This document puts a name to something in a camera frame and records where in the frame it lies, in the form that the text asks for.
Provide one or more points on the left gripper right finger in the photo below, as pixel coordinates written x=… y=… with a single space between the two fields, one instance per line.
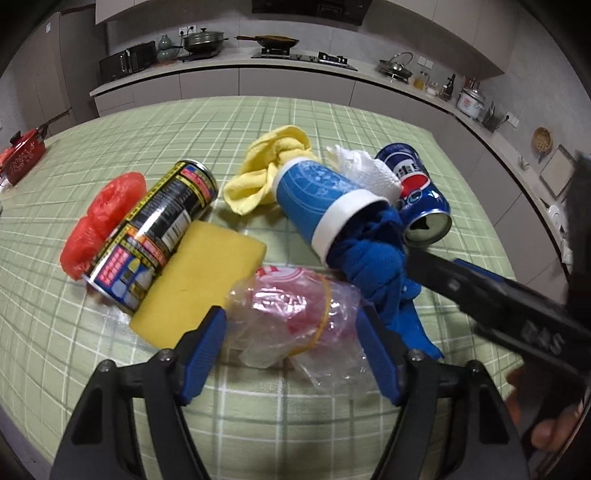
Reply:
x=412 y=381

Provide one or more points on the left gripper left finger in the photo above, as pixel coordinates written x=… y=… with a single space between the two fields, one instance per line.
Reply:
x=171 y=379

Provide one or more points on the blue pepsi can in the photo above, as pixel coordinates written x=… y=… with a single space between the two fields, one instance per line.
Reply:
x=423 y=209

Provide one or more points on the yellow sponge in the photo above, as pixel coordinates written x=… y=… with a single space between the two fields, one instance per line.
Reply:
x=207 y=263

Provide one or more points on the clear plastic bag red print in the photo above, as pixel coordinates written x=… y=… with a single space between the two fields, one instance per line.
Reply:
x=302 y=316

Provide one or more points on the blue microfiber cloth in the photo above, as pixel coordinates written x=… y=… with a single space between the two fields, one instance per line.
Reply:
x=370 y=252

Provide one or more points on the black yellow tin can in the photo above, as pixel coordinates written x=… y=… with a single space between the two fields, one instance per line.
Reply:
x=140 y=246

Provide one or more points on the white tissue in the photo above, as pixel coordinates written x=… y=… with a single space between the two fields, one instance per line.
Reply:
x=363 y=169

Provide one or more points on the yellow cloth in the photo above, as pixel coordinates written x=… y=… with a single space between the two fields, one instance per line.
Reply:
x=253 y=185

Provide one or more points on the blue white paper cup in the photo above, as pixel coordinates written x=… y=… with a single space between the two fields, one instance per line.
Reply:
x=319 y=201

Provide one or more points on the right hand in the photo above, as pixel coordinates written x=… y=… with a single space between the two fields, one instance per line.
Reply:
x=550 y=434

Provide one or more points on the white cutting board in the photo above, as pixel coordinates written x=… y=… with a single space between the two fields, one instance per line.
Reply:
x=557 y=173

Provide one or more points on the round woven basket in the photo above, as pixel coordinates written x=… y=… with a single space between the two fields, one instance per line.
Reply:
x=542 y=140

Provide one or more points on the utensil holder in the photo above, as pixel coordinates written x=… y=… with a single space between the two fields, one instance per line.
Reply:
x=494 y=118

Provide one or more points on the white rice cooker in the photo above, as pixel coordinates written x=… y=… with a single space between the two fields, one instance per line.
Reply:
x=471 y=102

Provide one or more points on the oil bottle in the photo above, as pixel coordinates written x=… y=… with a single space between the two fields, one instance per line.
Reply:
x=421 y=80

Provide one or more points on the red pot on table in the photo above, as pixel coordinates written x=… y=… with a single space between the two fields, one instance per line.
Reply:
x=25 y=151

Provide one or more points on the gas stove top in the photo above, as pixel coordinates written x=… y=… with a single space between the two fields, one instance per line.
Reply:
x=320 y=58

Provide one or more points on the black microwave oven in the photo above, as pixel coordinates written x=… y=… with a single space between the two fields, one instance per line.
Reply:
x=127 y=62

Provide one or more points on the green ceramic jar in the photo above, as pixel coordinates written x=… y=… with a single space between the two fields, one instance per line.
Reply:
x=166 y=51

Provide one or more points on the steel pot with lid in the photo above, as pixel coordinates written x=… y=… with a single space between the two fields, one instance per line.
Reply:
x=204 y=43

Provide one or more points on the wok on stove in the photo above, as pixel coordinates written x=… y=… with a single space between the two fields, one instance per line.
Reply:
x=271 y=43

